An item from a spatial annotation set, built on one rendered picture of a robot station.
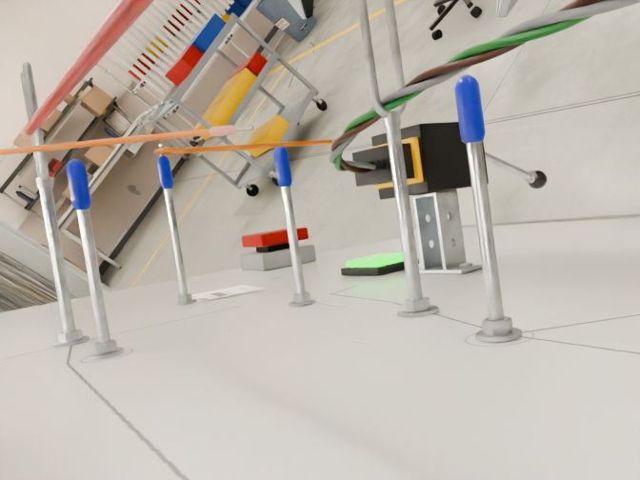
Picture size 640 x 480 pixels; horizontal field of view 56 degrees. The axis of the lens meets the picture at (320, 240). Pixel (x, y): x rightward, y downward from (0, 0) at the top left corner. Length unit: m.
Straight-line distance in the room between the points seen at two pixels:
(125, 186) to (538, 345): 8.40
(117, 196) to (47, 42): 2.11
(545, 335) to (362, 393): 0.07
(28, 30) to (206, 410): 8.61
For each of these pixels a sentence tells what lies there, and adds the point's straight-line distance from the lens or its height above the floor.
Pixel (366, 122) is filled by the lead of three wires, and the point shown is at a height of 1.20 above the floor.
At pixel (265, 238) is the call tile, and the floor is 1.11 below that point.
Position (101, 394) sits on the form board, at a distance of 0.22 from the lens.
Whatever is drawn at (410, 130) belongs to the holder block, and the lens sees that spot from 0.36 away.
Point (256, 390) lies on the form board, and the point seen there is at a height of 1.21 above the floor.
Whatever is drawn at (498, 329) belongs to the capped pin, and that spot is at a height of 1.15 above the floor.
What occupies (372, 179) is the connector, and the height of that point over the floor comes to 1.15.
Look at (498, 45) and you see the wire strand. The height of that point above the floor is 1.21.
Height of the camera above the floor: 1.29
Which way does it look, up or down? 23 degrees down
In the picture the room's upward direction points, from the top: 52 degrees counter-clockwise
